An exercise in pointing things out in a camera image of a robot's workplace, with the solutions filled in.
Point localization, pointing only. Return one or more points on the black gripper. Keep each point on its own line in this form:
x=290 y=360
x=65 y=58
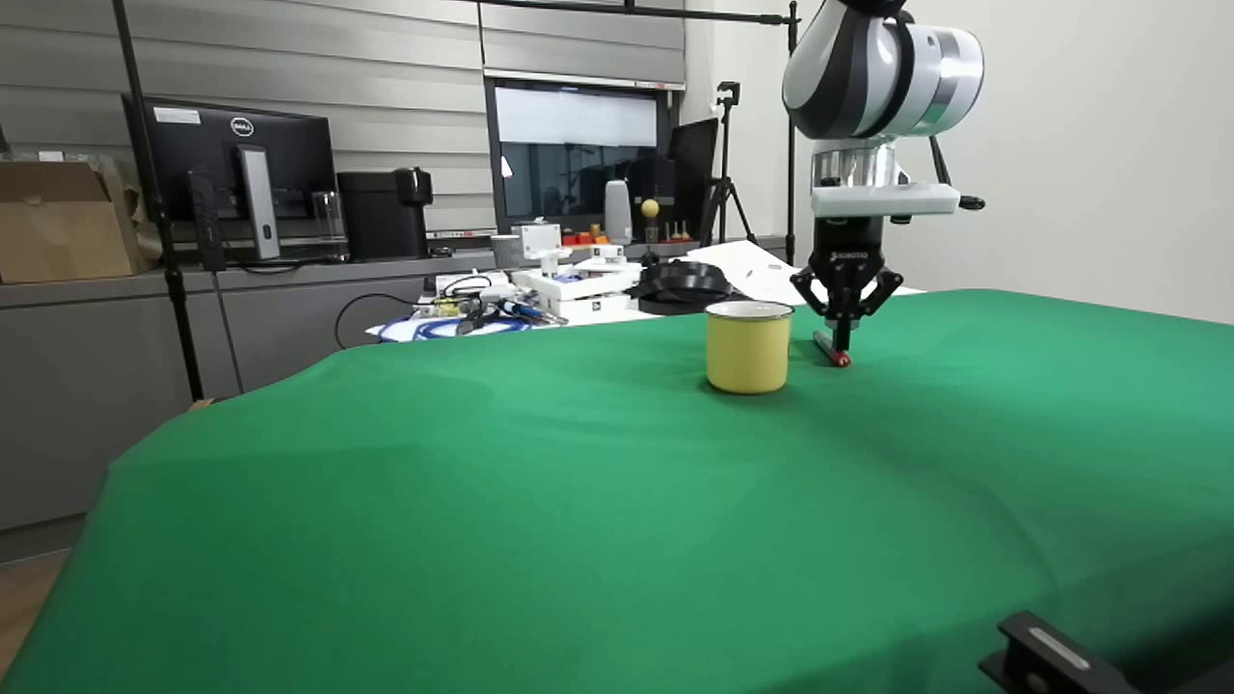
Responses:
x=849 y=244

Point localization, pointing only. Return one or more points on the red capped marker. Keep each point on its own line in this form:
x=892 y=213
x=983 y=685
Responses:
x=839 y=360

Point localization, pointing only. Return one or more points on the large white paper sheet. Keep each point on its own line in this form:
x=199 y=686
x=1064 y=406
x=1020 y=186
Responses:
x=755 y=270

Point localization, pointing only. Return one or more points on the yellow mug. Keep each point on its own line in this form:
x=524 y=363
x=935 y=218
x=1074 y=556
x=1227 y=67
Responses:
x=749 y=347

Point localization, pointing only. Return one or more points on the black round coiled item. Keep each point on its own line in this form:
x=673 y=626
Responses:
x=678 y=286

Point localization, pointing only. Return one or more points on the yellow ball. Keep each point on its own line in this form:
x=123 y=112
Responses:
x=647 y=205

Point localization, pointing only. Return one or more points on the white upright speaker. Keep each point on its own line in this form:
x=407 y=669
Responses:
x=617 y=213

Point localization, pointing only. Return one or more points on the white electronics box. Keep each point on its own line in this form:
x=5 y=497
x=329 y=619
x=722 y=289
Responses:
x=590 y=286

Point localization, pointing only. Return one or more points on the orange small items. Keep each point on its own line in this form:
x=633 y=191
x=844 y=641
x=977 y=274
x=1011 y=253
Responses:
x=582 y=236

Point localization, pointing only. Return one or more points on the small white box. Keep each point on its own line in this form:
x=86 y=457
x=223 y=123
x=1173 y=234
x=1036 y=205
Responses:
x=541 y=241

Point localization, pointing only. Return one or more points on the green tablecloth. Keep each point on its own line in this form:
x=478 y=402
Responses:
x=578 y=514

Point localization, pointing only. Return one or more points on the black table clamp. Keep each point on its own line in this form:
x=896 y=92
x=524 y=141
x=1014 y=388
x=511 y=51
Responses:
x=1045 y=656

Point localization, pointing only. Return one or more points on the black computer box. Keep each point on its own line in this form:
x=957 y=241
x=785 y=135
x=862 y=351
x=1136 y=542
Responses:
x=383 y=218

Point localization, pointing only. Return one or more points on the black Dell monitor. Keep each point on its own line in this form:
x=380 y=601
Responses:
x=218 y=160

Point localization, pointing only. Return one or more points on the black vertical stand pole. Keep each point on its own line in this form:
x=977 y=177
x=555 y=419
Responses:
x=158 y=234

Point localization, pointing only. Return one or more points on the grey desk partition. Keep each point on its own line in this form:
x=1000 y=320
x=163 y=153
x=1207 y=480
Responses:
x=77 y=388

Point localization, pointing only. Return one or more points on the brown cardboard box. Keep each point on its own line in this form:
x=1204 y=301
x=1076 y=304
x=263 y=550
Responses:
x=64 y=223

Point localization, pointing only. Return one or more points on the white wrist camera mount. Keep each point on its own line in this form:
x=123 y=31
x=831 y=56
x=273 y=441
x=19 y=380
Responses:
x=887 y=200

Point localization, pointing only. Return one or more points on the black camera tripod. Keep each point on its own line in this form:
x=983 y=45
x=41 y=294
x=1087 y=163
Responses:
x=727 y=166

